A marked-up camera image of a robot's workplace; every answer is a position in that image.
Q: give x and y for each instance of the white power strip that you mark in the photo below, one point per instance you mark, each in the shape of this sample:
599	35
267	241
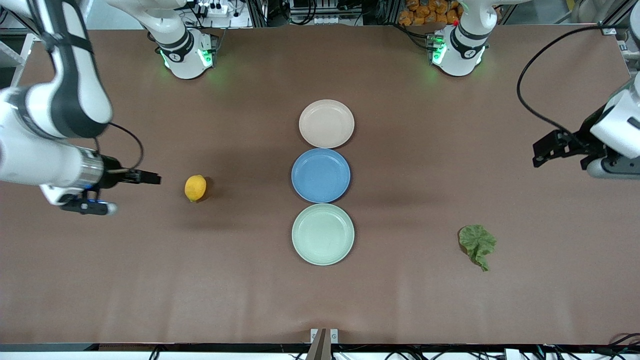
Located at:
216	9

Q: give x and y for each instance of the yellow lemon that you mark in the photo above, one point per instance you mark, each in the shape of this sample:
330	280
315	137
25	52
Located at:
195	188

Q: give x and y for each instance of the blue round plate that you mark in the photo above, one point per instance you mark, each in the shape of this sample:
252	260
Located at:
320	175

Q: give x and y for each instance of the beige round plate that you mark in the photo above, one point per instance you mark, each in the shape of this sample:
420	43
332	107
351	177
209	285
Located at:
326	124

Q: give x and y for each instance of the pale green round plate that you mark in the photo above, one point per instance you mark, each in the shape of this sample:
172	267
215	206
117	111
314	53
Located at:
322	235

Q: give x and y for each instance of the small white box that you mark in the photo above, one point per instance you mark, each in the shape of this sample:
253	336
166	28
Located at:
513	354

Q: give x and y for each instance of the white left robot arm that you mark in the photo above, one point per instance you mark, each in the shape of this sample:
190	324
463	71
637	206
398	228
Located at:
460	50

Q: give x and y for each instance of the green lettuce leaf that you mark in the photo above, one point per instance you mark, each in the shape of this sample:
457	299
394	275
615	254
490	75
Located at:
477	242

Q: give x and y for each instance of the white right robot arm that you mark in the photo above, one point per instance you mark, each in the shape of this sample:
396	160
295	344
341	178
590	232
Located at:
45	160

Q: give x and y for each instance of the bag of orange fruit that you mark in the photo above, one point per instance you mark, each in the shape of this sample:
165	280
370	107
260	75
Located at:
430	12

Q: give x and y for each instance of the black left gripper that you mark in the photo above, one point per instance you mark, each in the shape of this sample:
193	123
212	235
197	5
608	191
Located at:
586	136

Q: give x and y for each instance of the metal table edge bracket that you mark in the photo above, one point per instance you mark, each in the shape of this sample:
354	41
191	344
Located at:
324	342

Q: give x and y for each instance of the aluminium frame profile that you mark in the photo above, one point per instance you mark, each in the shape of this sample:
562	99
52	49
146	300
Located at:
617	20
12	22

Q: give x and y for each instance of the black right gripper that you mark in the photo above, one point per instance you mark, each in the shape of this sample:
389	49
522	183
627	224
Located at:
112	176

